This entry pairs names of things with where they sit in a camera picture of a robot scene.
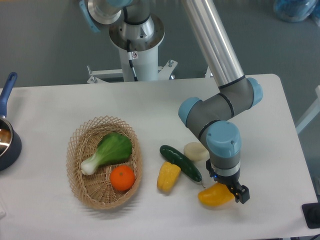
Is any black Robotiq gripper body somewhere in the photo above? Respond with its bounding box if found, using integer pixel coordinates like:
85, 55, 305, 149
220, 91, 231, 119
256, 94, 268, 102
209, 169, 241, 193

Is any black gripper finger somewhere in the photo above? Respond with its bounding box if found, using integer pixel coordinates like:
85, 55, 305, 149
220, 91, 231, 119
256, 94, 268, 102
231, 183, 250, 204
205, 159, 213, 175

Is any yellow mango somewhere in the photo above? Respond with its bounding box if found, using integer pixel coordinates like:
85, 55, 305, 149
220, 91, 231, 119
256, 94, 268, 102
197, 182, 235, 207

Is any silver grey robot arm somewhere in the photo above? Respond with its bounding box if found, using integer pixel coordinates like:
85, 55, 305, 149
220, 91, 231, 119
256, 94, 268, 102
79, 0, 263, 203

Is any dark green cucumber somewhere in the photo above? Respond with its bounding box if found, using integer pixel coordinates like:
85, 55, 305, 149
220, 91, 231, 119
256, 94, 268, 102
159, 145, 203, 185

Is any cream round cake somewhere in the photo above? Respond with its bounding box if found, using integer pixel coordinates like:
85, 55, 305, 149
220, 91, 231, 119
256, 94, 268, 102
183, 142, 210, 162

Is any yellow bell pepper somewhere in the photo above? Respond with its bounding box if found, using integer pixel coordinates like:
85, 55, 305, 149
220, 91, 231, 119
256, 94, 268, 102
157, 161, 181, 193

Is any black device at edge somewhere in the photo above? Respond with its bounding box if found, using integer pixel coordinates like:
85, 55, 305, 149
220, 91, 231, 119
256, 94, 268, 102
301, 202, 320, 229

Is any orange tangerine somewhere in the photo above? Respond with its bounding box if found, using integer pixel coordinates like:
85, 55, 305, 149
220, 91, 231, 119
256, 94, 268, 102
110, 165, 136, 191

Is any green bok choy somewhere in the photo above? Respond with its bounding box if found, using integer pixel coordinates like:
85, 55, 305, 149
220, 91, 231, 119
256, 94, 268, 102
80, 132, 132, 176

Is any woven wicker basket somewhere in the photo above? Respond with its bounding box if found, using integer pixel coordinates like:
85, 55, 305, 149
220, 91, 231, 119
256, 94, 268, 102
66, 116, 143, 210

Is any blue plastic bag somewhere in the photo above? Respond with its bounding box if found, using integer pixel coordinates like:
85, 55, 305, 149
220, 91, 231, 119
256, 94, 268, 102
273, 0, 320, 23

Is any blue saucepan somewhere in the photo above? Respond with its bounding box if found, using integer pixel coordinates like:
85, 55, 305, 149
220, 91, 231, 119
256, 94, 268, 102
0, 72, 22, 171

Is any white frame at right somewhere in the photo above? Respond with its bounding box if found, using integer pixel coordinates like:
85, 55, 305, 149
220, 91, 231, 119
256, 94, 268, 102
295, 85, 320, 135

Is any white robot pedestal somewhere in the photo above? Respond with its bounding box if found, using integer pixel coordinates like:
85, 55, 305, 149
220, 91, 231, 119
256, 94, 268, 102
87, 45, 178, 84

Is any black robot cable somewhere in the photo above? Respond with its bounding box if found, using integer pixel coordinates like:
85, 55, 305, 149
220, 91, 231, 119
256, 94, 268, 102
125, 39, 139, 82

